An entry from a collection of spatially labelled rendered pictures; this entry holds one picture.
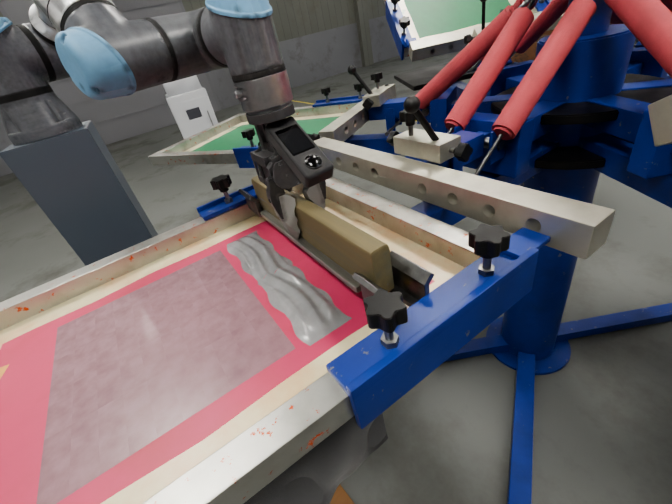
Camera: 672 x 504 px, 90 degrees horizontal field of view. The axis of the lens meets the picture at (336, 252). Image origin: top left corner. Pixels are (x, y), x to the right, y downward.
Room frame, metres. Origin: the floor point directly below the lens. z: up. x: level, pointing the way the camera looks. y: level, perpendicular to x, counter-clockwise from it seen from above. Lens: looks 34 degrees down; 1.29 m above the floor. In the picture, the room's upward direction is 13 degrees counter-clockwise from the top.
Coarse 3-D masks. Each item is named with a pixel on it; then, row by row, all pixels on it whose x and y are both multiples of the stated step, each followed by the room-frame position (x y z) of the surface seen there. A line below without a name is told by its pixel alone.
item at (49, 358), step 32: (192, 256) 0.61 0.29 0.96; (224, 256) 0.58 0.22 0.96; (288, 256) 0.52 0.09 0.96; (128, 288) 0.55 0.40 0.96; (160, 288) 0.52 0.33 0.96; (192, 288) 0.50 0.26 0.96; (224, 288) 0.47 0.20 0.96; (64, 320) 0.49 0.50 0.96; (96, 320) 0.47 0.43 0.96; (128, 320) 0.45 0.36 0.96; (160, 320) 0.43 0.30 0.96; (0, 352) 0.44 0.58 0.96; (32, 352) 0.42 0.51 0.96; (64, 352) 0.41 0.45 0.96; (96, 352) 0.39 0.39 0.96; (128, 352) 0.37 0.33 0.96; (0, 384) 0.37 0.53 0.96; (32, 384) 0.35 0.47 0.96; (64, 384) 0.34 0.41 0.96; (0, 416) 0.31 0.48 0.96
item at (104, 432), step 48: (336, 288) 0.40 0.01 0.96; (192, 336) 0.37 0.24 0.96; (240, 336) 0.35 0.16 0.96; (288, 336) 0.33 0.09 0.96; (336, 336) 0.31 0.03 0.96; (96, 384) 0.32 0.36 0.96; (144, 384) 0.30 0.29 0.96; (192, 384) 0.29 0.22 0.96; (240, 384) 0.27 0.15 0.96; (0, 432) 0.28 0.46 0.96; (48, 432) 0.27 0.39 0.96; (96, 432) 0.25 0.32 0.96; (144, 432) 0.23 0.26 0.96; (192, 432) 0.22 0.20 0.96; (0, 480) 0.22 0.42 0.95; (48, 480) 0.20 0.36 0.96; (96, 480) 0.19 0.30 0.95
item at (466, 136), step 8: (464, 136) 0.69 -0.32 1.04; (472, 136) 0.68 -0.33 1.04; (480, 136) 0.67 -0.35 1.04; (472, 144) 0.66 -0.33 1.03; (480, 144) 0.67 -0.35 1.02; (472, 152) 0.66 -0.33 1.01; (480, 152) 0.67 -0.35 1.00; (424, 160) 0.61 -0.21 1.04; (448, 160) 0.63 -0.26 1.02; (472, 160) 0.66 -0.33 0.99
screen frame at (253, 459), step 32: (352, 192) 0.66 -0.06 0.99; (192, 224) 0.69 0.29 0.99; (224, 224) 0.70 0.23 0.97; (384, 224) 0.55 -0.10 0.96; (416, 224) 0.47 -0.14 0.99; (448, 224) 0.45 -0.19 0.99; (128, 256) 0.61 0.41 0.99; (160, 256) 0.64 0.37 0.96; (448, 256) 0.41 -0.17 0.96; (64, 288) 0.56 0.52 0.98; (0, 320) 0.51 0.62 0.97; (320, 384) 0.22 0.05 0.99; (288, 416) 0.19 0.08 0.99; (320, 416) 0.18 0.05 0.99; (352, 416) 0.20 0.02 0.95; (224, 448) 0.17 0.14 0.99; (256, 448) 0.17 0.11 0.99; (288, 448) 0.17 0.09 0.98; (192, 480) 0.15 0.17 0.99; (224, 480) 0.15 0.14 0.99; (256, 480) 0.15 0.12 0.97
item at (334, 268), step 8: (264, 216) 0.64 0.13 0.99; (272, 216) 0.62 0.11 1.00; (272, 224) 0.60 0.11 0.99; (280, 224) 0.58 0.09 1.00; (296, 240) 0.51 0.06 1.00; (304, 240) 0.50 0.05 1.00; (304, 248) 0.48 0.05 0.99; (312, 248) 0.47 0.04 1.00; (312, 256) 0.46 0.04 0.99; (320, 256) 0.44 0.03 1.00; (328, 264) 0.41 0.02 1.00; (336, 264) 0.41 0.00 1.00; (336, 272) 0.39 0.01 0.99; (344, 272) 0.39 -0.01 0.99; (344, 280) 0.37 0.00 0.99; (352, 280) 0.36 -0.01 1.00; (352, 288) 0.36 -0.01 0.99; (360, 288) 0.35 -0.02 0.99
